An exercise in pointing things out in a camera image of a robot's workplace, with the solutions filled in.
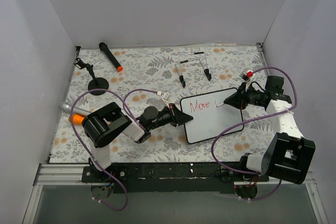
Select black framed whiteboard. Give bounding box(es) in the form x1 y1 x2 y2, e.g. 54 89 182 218
180 88 243 144

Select black round microphone stand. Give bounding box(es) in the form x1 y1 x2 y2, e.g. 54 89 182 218
73 58 109 96

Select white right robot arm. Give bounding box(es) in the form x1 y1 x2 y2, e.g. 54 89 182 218
224 76 316 184

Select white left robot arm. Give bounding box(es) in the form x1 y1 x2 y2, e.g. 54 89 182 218
82 102 193 182

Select black whiteboard easel stand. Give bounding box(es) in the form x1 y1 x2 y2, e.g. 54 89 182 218
174 51 212 88

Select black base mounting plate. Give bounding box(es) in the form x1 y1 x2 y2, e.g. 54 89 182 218
81 162 270 194

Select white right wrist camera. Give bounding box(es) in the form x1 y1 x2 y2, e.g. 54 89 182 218
239 69 254 82

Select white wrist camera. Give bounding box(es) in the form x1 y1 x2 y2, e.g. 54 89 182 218
161 91 172 106
239 69 254 82

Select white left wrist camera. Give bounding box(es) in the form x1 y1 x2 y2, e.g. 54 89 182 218
161 91 172 106

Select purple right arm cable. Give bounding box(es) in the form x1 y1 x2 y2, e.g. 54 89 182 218
211 66 298 200

